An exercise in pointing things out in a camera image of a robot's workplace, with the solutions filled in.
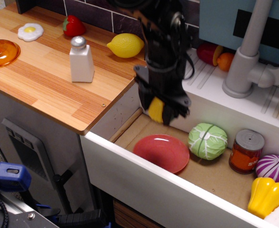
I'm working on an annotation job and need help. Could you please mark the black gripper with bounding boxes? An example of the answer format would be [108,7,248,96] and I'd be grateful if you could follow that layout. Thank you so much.
[134,59,191,125]

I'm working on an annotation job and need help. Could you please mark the yellow toy corn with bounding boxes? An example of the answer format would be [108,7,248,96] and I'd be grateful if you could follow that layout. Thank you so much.
[148,97,164,124]

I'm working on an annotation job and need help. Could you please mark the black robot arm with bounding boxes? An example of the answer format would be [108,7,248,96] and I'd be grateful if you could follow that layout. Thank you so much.
[109,0,194,125]

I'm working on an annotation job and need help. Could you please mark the pink plastic plate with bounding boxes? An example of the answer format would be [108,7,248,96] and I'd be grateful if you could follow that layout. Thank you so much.
[133,134,190,173]

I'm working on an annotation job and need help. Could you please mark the green toy cabbage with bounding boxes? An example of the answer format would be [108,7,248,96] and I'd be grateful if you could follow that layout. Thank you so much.
[188,123,228,161]

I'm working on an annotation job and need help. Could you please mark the yellow toy lemon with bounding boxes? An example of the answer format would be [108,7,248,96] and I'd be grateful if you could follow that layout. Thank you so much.
[106,33,144,58]

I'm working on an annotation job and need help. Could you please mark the red toy apple half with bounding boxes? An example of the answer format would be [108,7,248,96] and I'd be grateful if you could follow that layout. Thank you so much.
[196,43,223,66]

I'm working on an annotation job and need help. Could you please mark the orange toy fruit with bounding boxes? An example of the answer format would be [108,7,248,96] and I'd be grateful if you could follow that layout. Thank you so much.
[217,53,234,72]

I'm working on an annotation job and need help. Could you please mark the white salt shaker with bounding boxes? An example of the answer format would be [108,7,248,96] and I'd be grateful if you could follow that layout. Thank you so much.
[69,36,95,83]

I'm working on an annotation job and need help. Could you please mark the white toy sink basin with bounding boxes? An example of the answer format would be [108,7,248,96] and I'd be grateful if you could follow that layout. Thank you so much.
[80,51,279,228]

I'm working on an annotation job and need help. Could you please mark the grey toy faucet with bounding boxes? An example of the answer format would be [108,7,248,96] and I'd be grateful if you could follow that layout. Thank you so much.
[222,0,279,98]

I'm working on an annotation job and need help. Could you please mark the orange toy sauce can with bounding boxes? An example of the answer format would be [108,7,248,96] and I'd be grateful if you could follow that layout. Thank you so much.
[229,129,265,174]

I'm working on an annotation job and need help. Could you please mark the red toy strawberry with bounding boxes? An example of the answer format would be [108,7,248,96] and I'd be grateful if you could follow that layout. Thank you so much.
[63,15,87,37]

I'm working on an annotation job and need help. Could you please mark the purple toy onion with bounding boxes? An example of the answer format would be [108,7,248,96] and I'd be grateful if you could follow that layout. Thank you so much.
[255,154,279,182]

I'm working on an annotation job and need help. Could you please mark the grey toy oven door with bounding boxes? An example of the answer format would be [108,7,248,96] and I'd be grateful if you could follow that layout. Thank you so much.
[2,118,56,190]

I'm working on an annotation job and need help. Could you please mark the yellow toy bell pepper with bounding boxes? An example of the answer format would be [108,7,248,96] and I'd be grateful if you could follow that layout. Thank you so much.
[247,177,279,219]

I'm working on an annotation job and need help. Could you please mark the toy fried egg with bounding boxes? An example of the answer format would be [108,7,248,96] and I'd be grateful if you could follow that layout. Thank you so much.
[18,23,44,42]

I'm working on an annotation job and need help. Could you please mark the orange transparent pot lid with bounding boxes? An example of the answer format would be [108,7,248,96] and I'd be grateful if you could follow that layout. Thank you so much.
[0,39,21,67]

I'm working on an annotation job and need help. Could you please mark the blue clamp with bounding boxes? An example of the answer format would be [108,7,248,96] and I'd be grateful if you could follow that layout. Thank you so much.
[0,162,31,192]

